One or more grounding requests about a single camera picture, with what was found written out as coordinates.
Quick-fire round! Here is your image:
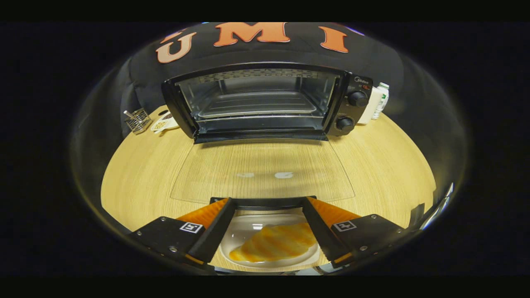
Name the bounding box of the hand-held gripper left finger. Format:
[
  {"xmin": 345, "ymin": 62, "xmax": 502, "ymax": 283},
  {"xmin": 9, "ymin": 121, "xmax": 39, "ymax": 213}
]
[{"xmin": 128, "ymin": 198, "xmax": 236, "ymax": 270}]

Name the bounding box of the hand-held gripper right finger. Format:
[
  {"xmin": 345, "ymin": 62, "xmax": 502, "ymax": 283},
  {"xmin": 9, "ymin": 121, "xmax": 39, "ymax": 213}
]
[{"xmin": 301, "ymin": 197, "xmax": 408, "ymax": 269}]

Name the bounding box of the golden croissant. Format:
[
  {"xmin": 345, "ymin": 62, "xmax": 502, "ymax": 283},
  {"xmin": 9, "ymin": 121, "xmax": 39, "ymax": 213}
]
[{"xmin": 229, "ymin": 223, "xmax": 318, "ymax": 263}]

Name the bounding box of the black toaster oven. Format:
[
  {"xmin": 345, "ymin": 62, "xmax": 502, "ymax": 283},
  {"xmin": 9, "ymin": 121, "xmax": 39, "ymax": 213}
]
[{"xmin": 161, "ymin": 62, "xmax": 373, "ymax": 211}]

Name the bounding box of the clear glass plate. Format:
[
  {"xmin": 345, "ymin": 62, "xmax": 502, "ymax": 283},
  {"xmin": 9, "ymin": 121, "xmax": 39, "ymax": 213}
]
[{"xmin": 219, "ymin": 211, "xmax": 322, "ymax": 269}]

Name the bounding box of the white snack dish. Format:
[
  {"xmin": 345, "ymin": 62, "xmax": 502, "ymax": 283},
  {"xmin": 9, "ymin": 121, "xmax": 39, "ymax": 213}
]
[{"xmin": 150, "ymin": 111, "xmax": 180, "ymax": 135}]

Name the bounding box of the white carton box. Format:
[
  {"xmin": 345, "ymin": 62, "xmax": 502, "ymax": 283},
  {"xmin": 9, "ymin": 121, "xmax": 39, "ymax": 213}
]
[{"xmin": 358, "ymin": 86, "xmax": 384, "ymax": 125}]

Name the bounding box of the white bottle with green label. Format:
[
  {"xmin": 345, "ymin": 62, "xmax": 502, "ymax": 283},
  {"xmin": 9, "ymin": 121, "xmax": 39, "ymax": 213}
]
[{"xmin": 371, "ymin": 82, "xmax": 390, "ymax": 121}]

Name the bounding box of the black backdrop cloth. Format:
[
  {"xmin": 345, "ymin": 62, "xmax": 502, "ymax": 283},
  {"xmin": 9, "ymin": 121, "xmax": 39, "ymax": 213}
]
[{"xmin": 120, "ymin": 23, "xmax": 406, "ymax": 138}]

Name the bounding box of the wire mesh holder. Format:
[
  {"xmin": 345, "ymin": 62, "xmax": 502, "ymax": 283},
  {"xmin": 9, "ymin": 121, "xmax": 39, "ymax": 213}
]
[{"xmin": 123, "ymin": 108, "xmax": 152, "ymax": 135}]

